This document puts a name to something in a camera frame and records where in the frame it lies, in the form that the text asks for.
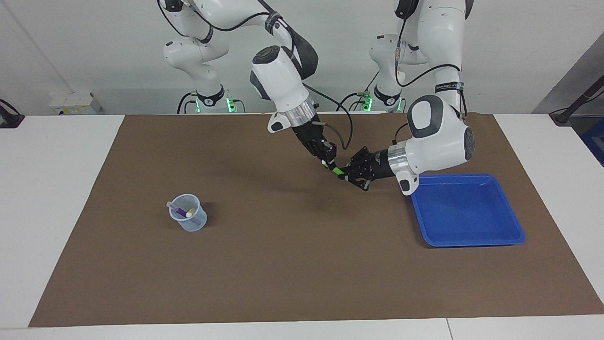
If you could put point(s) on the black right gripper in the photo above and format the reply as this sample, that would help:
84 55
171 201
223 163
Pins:
309 137

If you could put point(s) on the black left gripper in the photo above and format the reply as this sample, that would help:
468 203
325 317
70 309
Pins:
380 164

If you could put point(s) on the green pen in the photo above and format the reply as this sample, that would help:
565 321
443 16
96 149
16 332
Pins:
337 170

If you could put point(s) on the yellow pen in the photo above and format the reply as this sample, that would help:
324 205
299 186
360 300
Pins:
190 213

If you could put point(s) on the purple pen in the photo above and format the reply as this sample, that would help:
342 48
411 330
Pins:
178 210

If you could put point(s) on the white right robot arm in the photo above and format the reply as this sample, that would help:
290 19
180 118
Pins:
283 80

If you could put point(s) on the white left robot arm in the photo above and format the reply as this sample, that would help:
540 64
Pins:
439 137

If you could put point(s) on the blue plastic tray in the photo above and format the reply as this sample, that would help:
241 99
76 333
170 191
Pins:
467 217

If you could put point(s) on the brown table mat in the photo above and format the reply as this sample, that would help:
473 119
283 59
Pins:
292 274

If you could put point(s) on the translucent plastic cup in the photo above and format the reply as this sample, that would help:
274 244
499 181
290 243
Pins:
193 224

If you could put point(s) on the black stand leg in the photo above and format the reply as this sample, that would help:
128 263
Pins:
578 103

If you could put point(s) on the blue box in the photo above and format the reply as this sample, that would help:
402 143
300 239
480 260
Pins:
595 141

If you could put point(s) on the black table clamp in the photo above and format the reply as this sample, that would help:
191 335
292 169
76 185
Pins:
9 118

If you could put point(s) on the white wall socket box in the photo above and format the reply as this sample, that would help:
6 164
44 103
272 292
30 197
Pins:
75 103

